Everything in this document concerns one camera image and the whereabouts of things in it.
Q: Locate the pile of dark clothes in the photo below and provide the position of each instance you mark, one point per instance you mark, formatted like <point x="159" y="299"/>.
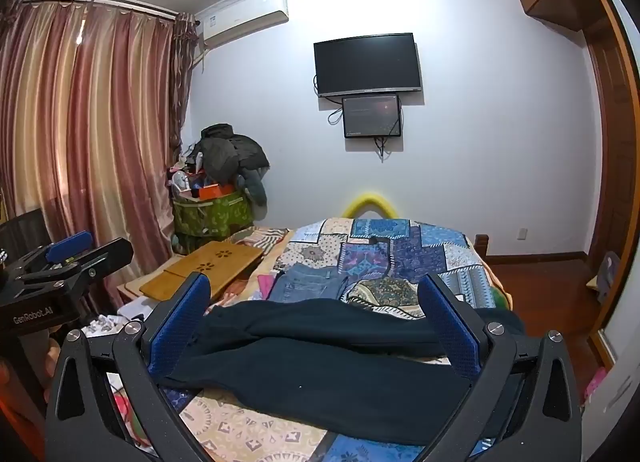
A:
<point x="227" y="152"/>

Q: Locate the small black wall monitor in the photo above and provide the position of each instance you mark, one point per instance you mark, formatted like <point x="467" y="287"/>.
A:
<point x="372" y="116"/>

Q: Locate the orange box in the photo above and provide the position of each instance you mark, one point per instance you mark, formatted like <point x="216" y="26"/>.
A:
<point x="216" y="191"/>

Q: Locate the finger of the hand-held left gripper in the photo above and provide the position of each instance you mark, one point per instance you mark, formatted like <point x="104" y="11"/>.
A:
<point x="110" y="254"/>
<point x="67" y="244"/>

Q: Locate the pink striped curtain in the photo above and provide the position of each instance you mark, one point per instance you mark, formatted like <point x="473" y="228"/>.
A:
<point x="90" y="117"/>

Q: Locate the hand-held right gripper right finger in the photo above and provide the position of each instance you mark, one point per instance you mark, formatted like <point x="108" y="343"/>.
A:
<point x="452" y="332"/>

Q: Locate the white air conditioner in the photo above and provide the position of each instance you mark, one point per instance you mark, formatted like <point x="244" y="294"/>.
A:
<point x="245" y="17"/>

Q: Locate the wooden baseboard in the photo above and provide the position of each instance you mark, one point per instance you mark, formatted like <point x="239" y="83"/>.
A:
<point x="535" y="258"/>

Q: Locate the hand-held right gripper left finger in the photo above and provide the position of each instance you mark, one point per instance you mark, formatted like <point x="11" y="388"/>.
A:
<point x="177" y="332"/>

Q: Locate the dark teal pants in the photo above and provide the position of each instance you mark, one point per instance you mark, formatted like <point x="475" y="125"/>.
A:
<point x="325" y="367"/>

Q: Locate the wooden lap desk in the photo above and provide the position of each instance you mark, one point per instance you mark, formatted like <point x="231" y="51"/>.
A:
<point x="200" y="267"/>

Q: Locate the yellow foam arch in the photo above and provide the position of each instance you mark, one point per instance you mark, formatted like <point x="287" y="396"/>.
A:
<point x="369" y="199"/>

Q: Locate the white wall outlet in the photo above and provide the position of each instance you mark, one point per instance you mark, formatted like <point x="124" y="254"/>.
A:
<point x="523" y="234"/>

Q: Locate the black wall television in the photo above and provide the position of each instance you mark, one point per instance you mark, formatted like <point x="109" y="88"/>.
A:
<point x="367" y="64"/>

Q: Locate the striped cloth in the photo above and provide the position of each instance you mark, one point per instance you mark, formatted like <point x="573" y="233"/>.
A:
<point x="260" y="237"/>

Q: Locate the grey cloth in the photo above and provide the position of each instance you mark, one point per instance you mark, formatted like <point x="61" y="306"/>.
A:
<point x="607" y="272"/>

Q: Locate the magenta cloth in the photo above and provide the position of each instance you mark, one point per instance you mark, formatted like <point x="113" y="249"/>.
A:
<point x="266" y="286"/>

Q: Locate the blue jeans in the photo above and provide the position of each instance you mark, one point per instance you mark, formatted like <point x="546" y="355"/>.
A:
<point x="305" y="282"/>

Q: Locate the wooden bed post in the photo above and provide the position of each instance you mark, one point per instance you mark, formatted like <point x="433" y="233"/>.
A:
<point x="481" y="244"/>

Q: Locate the pink floor item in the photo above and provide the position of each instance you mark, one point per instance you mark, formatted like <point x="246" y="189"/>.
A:
<point x="595" y="384"/>

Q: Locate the green storage bag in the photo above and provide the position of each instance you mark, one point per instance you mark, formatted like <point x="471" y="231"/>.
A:
<point x="215" y="217"/>

